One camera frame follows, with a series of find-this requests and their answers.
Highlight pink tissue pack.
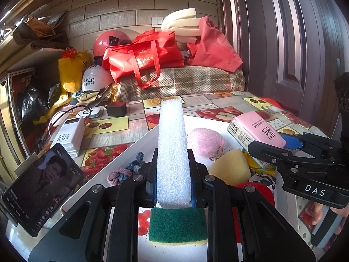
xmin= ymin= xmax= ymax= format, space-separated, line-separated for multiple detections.
xmin=227 ymin=111 xmax=287 ymax=149

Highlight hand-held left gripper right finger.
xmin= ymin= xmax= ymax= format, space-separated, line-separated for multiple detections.
xmin=187 ymin=149 xmax=314 ymax=262

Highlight yellow bag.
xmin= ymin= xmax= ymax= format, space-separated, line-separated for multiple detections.
xmin=58 ymin=48 xmax=91 ymax=93

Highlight person's right hand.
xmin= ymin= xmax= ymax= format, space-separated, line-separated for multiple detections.
xmin=312 ymin=203 xmax=349 ymax=235

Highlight black and white patterned cloth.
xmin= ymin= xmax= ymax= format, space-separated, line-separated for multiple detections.
xmin=249 ymin=173 xmax=276 ymax=189

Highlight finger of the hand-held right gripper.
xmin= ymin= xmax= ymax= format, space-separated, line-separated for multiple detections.
xmin=281 ymin=132 xmax=341 ymax=157
xmin=248 ymin=140 xmax=332 ymax=179

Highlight pink-red nonwoven bag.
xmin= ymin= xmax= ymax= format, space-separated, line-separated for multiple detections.
xmin=187 ymin=16 xmax=243 ymax=73

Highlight multicoloured braided yarn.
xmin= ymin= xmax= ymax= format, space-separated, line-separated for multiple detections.
xmin=108 ymin=152 xmax=146 ymax=186

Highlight white foam block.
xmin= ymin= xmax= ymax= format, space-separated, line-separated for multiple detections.
xmin=157 ymin=100 xmax=191 ymax=208

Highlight plaid cloth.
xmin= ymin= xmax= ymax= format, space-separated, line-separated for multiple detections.
xmin=116 ymin=65 xmax=246 ymax=102

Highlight red tote bag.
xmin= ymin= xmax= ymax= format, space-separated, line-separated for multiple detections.
xmin=102 ymin=29 xmax=185 ymax=89

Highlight black cable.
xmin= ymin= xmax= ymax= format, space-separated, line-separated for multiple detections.
xmin=48 ymin=106 xmax=94 ymax=142

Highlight green and yellow scouring sponge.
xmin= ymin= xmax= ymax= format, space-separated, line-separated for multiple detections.
xmin=149 ymin=207 xmax=208 ymax=245

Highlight black smartphone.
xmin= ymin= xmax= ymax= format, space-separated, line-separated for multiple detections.
xmin=1 ymin=143 xmax=84 ymax=237

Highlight brown wooden door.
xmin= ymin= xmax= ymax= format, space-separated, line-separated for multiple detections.
xmin=215 ymin=0 xmax=349 ymax=142

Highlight pink plush puff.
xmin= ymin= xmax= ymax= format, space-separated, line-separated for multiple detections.
xmin=189 ymin=128 xmax=226 ymax=157

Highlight black power adapter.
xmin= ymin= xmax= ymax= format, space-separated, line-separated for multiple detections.
xmin=106 ymin=102 xmax=128 ymax=117

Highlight yellow sponge wedge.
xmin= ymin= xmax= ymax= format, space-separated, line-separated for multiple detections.
xmin=209 ymin=149 xmax=251 ymax=186

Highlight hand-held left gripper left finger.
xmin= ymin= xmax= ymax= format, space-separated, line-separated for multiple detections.
xmin=29 ymin=147 xmax=159 ymax=262

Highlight white tray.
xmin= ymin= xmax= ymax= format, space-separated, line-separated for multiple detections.
xmin=60 ymin=115 xmax=277 ymax=262

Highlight red helmet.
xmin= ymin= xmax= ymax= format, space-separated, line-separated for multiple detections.
xmin=93 ymin=29 xmax=141 ymax=60

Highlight white helmet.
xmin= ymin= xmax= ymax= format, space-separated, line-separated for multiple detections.
xmin=82 ymin=65 xmax=115 ymax=93

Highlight white foam tubes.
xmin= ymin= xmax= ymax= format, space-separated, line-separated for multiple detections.
xmin=161 ymin=8 xmax=209 ymax=44

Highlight black plastic bag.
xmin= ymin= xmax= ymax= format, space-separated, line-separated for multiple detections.
xmin=16 ymin=84 xmax=59 ymax=121

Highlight white wireless charger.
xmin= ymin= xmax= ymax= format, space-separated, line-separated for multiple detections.
xmin=73 ymin=108 xmax=102 ymax=120

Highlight red plastic bag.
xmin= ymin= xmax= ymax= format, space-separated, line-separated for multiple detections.
xmin=259 ymin=97 xmax=284 ymax=110

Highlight white power bank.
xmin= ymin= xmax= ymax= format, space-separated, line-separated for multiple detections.
xmin=50 ymin=118 xmax=86 ymax=158

